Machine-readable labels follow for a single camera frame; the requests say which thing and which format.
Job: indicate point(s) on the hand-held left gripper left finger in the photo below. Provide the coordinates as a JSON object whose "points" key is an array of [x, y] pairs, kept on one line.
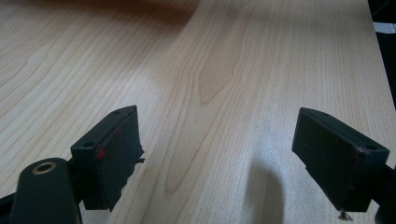
{"points": [[115, 155]]}

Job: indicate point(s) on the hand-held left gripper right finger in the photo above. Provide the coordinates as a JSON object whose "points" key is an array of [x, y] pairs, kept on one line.
{"points": [[336, 155]]}

